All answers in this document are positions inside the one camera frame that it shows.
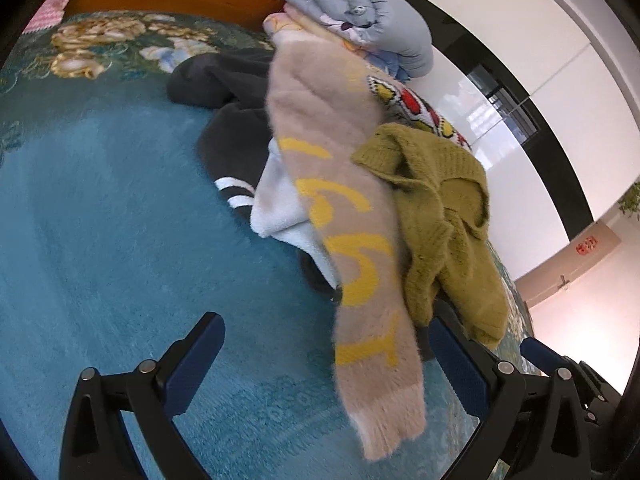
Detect black window frame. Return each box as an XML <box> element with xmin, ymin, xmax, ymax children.
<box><xmin>406</xmin><ymin>0</ymin><xmax>593</xmax><ymax>240</ymax></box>

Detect red wall sticker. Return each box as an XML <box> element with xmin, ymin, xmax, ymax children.
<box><xmin>575</xmin><ymin>235</ymin><xmax>598</xmax><ymax>256</ymax></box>

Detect colourful cartoon print garment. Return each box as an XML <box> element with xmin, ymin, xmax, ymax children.
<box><xmin>367</xmin><ymin>75</ymin><xmax>472</xmax><ymax>153</ymax></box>

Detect light blue folded quilt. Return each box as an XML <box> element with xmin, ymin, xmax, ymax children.
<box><xmin>284</xmin><ymin>0</ymin><xmax>433</xmax><ymax>78</ymax></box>

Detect green potted plant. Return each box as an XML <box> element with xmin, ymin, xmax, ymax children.
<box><xmin>617</xmin><ymin>180</ymin><xmax>640</xmax><ymax>220</ymax></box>

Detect black garment white stripes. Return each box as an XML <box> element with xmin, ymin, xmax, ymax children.
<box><xmin>167</xmin><ymin>49</ymin><xmax>341</xmax><ymax>301</ymax></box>

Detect olive green knit sweater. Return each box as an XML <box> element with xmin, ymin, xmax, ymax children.
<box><xmin>352</xmin><ymin>124</ymin><xmax>509</xmax><ymax>349</ymax></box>

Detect white fleece garment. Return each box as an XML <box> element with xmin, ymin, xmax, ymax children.
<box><xmin>250</xmin><ymin>138</ymin><xmax>340</xmax><ymax>290</ymax></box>

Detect beige fuzzy scarf yellow letters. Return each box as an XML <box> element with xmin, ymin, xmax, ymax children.
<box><xmin>267</xmin><ymin>39</ymin><xmax>425</xmax><ymax>460</ymax></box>

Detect pink checked cloth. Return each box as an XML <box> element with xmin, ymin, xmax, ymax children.
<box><xmin>22</xmin><ymin>0</ymin><xmax>70</xmax><ymax>35</ymax></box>

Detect teal floral bedspread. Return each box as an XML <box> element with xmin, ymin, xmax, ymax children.
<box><xmin>0</xmin><ymin>8</ymin><xmax>539</xmax><ymax>480</ymax></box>

